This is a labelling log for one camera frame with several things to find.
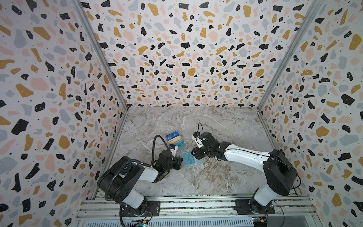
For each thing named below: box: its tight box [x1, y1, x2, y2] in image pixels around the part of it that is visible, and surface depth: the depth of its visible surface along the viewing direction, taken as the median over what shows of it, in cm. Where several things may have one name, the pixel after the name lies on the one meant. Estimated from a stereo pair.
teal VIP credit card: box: [173, 139, 186, 152], surface depth 97 cm
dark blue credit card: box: [165, 130, 180, 141], surface depth 99 cm
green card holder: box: [179, 150, 207, 168], surface depth 92 cm
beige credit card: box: [167, 135, 182, 144], surface depth 97 cm
